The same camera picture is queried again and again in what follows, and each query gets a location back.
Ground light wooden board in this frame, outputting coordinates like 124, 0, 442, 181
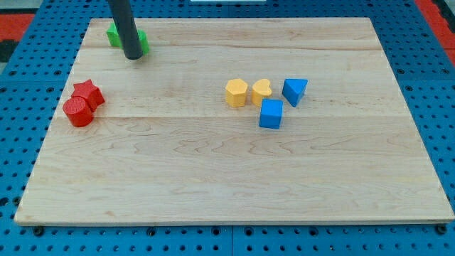
14, 18, 454, 227

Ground yellow hexagon block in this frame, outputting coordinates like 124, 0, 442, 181
225, 78, 248, 107

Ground blue cube block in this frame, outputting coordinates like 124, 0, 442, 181
259, 98, 284, 129

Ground yellow heart block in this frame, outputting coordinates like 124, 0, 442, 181
251, 78, 272, 107

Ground blue triangle block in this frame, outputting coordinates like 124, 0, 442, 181
282, 78, 308, 107

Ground green block right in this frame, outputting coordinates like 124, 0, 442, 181
138, 29, 149, 55

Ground green block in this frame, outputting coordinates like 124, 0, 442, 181
138, 29, 149, 55
106, 23, 122, 48

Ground red star block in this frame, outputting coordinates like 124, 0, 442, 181
71, 79, 105, 112

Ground green block left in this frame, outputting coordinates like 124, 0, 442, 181
106, 23, 122, 48

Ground red cylinder block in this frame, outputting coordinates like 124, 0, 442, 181
63, 97, 94, 127

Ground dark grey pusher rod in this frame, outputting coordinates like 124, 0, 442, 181
107, 0, 144, 60

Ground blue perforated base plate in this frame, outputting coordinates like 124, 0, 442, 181
1, 0, 454, 255

